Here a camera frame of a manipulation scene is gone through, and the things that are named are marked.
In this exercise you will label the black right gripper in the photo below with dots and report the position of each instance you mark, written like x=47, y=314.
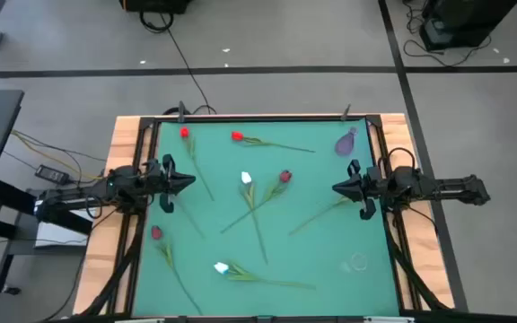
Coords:
x=368, y=186

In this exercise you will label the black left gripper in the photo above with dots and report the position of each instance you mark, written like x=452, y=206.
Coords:
x=162, y=179

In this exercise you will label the bright red artificial tulip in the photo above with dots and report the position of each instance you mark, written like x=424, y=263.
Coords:
x=184, y=132
x=237, y=136

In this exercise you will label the dark red artificial tulip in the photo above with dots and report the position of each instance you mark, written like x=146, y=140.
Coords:
x=156, y=232
x=285, y=176

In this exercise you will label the white artificial tulip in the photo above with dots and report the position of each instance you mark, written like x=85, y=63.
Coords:
x=246, y=177
x=221, y=268

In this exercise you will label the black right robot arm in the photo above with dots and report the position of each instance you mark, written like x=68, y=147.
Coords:
x=447, y=188

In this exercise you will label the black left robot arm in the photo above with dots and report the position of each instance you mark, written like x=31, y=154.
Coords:
x=124, y=181

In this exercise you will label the purple glass vase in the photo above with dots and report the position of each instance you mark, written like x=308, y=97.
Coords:
x=345, y=144

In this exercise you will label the clear glass vase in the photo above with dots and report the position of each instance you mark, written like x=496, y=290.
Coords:
x=358, y=261

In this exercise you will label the green table mat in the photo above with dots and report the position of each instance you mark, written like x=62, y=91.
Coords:
x=308, y=305

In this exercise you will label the black power adapter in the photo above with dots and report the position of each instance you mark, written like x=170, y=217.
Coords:
x=52, y=174

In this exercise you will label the white flat box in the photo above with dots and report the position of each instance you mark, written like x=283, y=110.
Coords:
x=61, y=235

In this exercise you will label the black equipment box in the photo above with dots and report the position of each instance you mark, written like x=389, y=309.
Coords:
x=155, y=4

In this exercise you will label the large black equipment case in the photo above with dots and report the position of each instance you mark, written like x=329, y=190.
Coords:
x=460, y=18

